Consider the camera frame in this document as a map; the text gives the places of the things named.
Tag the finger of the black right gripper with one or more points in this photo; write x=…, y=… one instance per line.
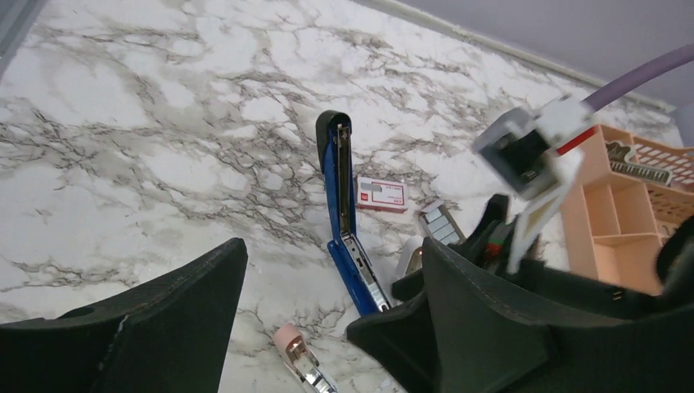
x=402, y=340

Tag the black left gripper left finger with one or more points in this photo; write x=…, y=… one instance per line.
x=170, y=334

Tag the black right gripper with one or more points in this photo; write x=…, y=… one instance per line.
x=569, y=271

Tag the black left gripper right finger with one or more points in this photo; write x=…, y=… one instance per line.
x=494, y=336

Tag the blue stapler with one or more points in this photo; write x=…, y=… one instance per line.
x=333, y=134

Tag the small pink stapler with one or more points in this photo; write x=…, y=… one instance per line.
x=301, y=361

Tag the grey staple strips tray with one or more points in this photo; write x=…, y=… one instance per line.
x=437, y=222

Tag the red white staple box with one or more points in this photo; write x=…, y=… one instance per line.
x=378, y=194

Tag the peach plastic file organizer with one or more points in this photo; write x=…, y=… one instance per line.
x=615, y=225

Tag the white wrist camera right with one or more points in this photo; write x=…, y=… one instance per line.
x=534, y=152

